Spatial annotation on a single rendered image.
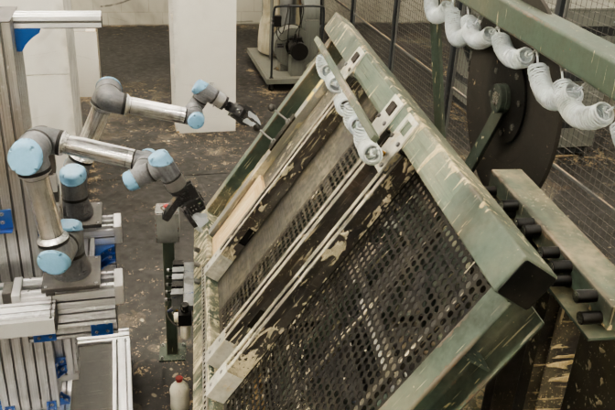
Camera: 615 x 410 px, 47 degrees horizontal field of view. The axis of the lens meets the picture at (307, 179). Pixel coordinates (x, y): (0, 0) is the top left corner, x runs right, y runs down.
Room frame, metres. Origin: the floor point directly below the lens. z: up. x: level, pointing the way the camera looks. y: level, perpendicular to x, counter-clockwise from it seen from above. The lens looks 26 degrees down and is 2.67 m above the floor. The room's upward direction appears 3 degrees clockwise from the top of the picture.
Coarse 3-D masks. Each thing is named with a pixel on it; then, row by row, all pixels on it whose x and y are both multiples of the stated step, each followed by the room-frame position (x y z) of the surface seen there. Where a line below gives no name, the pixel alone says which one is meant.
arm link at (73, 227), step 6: (66, 222) 2.43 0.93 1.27; (72, 222) 2.43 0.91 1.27; (78, 222) 2.43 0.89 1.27; (66, 228) 2.37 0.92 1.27; (72, 228) 2.39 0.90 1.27; (78, 228) 2.40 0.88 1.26; (72, 234) 2.37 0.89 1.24; (78, 234) 2.40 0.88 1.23; (78, 240) 2.38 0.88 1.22; (78, 246) 2.36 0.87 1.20; (78, 252) 2.39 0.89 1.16
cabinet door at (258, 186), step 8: (256, 184) 2.99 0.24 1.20; (248, 192) 3.01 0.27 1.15; (256, 192) 2.92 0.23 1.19; (248, 200) 2.94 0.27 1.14; (240, 208) 2.97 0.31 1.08; (248, 208) 2.88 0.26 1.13; (232, 216) 2.97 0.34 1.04; (240, 216) 2.90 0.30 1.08; (224, 224) 2.99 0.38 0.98; (232, 224) 2.91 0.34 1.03; (216, 232) 3.00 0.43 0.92; (224, 232) 2.92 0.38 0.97; (216, 240) 2.94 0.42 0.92; (224, 240) 2.86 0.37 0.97; (216, 248) 2.87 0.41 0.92
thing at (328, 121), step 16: (320, 64) 2.70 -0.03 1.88; (352, 64) 2.73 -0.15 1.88; (352, 80) 2.73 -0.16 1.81; (336, 112) 2.72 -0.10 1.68; (320, 128) 2.71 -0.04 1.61; (304, 144) 2.70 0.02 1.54; (320, 144) 2.71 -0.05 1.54; (288, 160) 2.73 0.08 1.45; (304, 160) 2.70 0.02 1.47; (288, 176) 2.69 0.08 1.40; (272, 192) 2.68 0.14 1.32; (256, 208) 2.67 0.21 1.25; (272, 208) 2.68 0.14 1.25; (240, 224) 2.69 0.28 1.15; (256, 224) 2.67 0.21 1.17; (240, 240) 2.66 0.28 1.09; (224, 256) 2.64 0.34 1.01; (208, 272) 2.63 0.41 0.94; (224, 272) 2.64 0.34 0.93
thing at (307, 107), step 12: (324, 84) 3.10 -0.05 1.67; (312, 96) 3.09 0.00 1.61; (300, 108) 3.11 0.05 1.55; (312, 108) 3.09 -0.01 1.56; (300, 120) 3.08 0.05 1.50; (288, 132) 3.07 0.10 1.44; (276, 144) 3.06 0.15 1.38; (264, 156) 3.08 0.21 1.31; (276, 156) 3.06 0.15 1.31; (264, 168) 3.05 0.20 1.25; (252, 180) 3.04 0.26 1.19; (240, 192) 3.04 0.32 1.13; (228, 204) 3.06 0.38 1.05; (228, 216) 3.03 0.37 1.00; (216, 228) 3.02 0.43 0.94
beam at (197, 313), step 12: (216, 216) 3.26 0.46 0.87; (204, 228) 3.09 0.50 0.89; (204, 240) 2.98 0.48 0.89; (204, 252) 2.87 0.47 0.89; (216, 288) 2.59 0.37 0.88; (216, 300) 2.50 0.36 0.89; (216, 312) 2.41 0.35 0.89; (228, 312) 2.46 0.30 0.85; (216, 324) 2.33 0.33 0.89; (216, 336) 2.26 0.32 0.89; (216, 408) 1.86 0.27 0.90
